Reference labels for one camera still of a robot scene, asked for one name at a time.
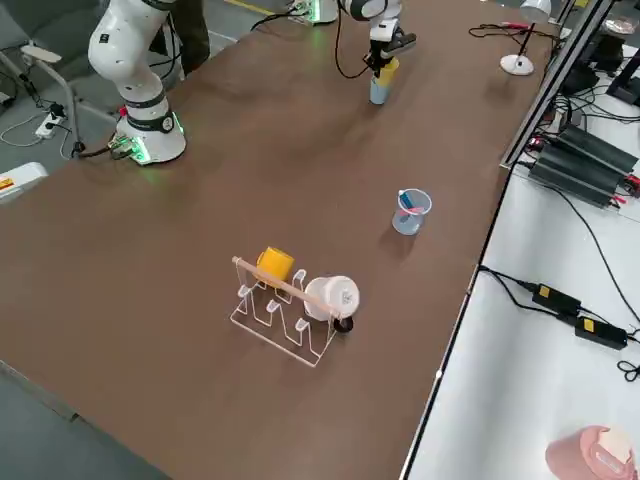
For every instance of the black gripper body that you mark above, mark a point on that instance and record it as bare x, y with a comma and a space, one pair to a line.
399, 45

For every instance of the yellow plastic cup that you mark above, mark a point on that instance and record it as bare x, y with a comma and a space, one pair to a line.
387, 75

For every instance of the blue plastic cup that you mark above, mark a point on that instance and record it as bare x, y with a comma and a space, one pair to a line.
379, 95

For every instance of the pink marker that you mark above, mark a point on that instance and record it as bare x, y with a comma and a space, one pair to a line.
510, 23

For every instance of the white desk lamp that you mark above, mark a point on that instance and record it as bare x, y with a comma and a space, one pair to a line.
517, 66

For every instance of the blue pen with white cap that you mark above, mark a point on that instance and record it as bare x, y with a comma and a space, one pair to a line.
410, 201

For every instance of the clear measuring beaker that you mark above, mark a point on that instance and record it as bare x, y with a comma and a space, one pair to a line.
412, 226

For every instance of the person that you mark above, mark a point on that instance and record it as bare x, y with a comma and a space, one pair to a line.
195, 30

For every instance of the black power supply unit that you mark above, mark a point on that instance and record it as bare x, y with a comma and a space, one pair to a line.
575, 177
600, 147

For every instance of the yellow mug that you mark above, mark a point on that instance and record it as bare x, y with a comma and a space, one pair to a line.
277, 265

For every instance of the white mug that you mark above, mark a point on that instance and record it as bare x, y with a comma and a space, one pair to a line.
330, 295

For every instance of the black power adapter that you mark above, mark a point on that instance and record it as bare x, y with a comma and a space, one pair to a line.
600, 332
555, 299

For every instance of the white power strip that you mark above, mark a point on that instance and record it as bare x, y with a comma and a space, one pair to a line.
49, 126

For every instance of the grey chair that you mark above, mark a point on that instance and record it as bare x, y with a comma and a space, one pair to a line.
40, 52

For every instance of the white box with orange label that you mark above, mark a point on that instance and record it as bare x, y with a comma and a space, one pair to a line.
22, 182

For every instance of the pink round container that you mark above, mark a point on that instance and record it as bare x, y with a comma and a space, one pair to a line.
570, 455

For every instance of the aluminium frame post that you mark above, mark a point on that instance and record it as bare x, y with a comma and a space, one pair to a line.
555, 82

